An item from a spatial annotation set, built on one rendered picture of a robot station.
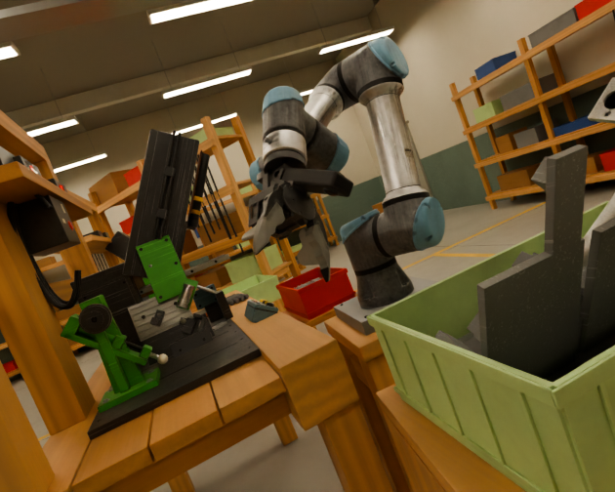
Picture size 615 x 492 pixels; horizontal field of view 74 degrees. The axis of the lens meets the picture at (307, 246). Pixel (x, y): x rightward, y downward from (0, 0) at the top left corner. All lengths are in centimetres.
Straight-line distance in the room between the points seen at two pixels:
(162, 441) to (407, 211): 70
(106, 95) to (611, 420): 873
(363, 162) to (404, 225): 1059
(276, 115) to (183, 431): 62
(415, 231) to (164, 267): 86
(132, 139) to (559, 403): 1055
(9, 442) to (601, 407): 87
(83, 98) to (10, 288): 775
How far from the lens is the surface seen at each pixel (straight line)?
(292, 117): 73
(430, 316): 83
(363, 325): 101
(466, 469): 65
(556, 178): 51
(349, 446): 100
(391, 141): 104
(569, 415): 46
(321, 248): 64
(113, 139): 1079
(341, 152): 82
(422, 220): 96
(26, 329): 128
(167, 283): 146
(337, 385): 94
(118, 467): 92
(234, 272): 423
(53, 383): 130
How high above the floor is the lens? 119
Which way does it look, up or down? 5 degrees down
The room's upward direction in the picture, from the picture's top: 21 degrees counter-clockwise
